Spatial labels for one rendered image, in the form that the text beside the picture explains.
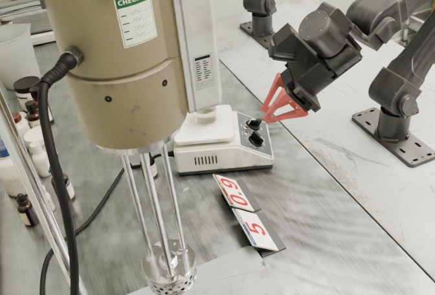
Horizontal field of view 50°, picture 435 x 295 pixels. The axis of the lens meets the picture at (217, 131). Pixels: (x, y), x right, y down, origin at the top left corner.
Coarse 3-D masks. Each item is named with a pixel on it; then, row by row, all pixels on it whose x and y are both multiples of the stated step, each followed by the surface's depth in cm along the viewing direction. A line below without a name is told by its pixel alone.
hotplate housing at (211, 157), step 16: (192, 144) 93; (208, 144) 93; (224, 144) 92; (240, 144) 93; (176, 160) 94; (192, 160) 94; (208, 160) 94; (224, 160) 94; (240, 160) 94; (256, 160) 94; (272, 160) 94
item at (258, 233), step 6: (246, 216) 83; (252, 216) 84; (246, 222) 81; (252, 222) 82; (258, 222) 83; (252, 228) 80; (258, 228) 81; (252, 234) 78; (258, 234) 79; (264, 234) 81; (258, 240) 78; (264, 240) 79; (270, 240) 80; (270, 246) 78
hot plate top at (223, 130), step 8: (224, 112) 98; (184, 120) 97; (192, 120) 97; (224, 120) 96; (232, 120) 96; (184, 128) 95; (192, 128) 95; (200, 128) 94; (208, 128) 94; (216, 128) 94; (224, 128) 94; (232, 128) 94; (176, 136) 93; (184, 136) 93; (192, 136) 93; (200, 136) 92; (208, 136) 92; (216, 136) 92; (224, 136) 92; (232, 136) 92; (176, 144) 92; (184, 144) 92
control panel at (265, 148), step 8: (240, 120) 100; (240, 128) 97; (248, 128) 99; (264, 128) 102; (240, 136) 95; (248, 136) 96; (264, 136) 99; (248, 144) 94; (264, 144) 97; (264, 152) 94
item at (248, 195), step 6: (216, 180) 89; (234, 180) 93; (240, 180) 93; (240, 186) 92; (246, 186) 92; (222, 192) 90; (246, 192) 90; (246, 198) 89; (252, 198) 89; (234, 204) 84; (252, 204) 88; (258, 204) 88; (246, 210) 87; (252, 210) 86; (258, 210) 87
